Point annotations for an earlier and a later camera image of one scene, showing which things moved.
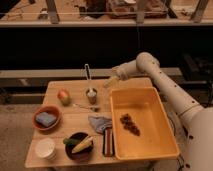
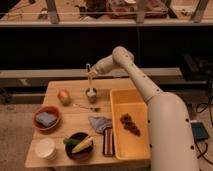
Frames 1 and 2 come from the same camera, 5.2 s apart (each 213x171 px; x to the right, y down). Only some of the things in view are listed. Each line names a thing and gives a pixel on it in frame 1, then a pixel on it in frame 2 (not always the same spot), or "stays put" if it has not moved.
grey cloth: (100, 123) stays put
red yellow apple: (64, 97) stays put
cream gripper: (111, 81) -> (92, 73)
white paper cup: (46, 148) stays put
